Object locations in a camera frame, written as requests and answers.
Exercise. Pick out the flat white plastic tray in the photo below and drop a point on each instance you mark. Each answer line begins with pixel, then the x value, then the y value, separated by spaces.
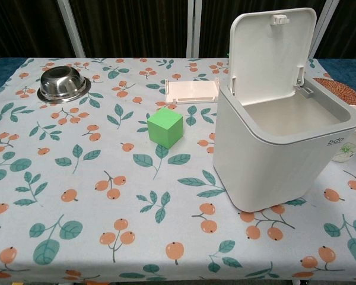
pixel 193 90

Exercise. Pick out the floral fruit print tablecloth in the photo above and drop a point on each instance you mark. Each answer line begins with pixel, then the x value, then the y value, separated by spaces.
pixel 77 184

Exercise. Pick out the white screen frame post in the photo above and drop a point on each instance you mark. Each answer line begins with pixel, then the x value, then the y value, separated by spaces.
pixel 328 23
pixel 194 29
pixel 71 29

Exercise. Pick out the white plastic container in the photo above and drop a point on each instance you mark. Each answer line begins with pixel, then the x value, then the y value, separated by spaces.
pixel 270 172

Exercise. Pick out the black pleated folding screen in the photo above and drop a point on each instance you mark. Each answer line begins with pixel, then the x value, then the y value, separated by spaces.
pixel 130 26

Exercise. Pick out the round woven rattan coaster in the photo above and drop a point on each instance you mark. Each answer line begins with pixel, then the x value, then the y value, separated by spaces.
pixel 335 89

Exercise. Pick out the stainless steel bowl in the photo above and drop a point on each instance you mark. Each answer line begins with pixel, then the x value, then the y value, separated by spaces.
pixel 63 83

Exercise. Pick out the green cube block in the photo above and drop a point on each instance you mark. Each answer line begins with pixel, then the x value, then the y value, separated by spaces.
pixel 164 127

